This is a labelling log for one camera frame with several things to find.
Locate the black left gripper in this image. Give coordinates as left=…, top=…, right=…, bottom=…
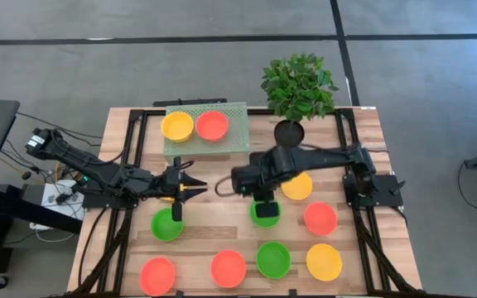
left=138, top=156, right=209, bottom=223

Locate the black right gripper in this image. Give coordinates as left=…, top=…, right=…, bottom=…
left=230, top=163, right=284, bottom=219

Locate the green mini bowl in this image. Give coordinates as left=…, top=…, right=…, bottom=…
left=249, top=199, right=282, bottom=229
left=151, top=207, right=185, bottom=243
left=256, top=241, right=292, bottom=280

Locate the orange mini bowl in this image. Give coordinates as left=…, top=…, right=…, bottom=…
left=210, top=249, right=248, bottom=289
left=195, top=110, right=229, bottom=142
left=139, top=257, right=176, bottom=297
left=303, top=201, right=339, bottom=237

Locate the black plant pot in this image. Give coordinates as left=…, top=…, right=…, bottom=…
left=273, top=118, right=306, bottom=148

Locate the black bar with indicator light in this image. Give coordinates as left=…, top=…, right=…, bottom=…
left=152, top=98, right=228, bottom=108

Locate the green leafy small tree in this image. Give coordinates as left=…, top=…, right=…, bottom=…
left=260, top=52, right=340, bottom=123

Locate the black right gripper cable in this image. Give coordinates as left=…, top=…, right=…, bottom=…
left=214, top=175, right=234, bottom=198

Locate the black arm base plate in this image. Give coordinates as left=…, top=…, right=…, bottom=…
left=81, top=181, right=139, bottom=209
left=343, top=173, right=404, bottom=208

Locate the white cable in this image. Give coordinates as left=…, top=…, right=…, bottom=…
left=29, top=222, right=74, bottom=244

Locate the black desk frame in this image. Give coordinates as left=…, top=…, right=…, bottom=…
left=0, top=184, right=83, bottom=286

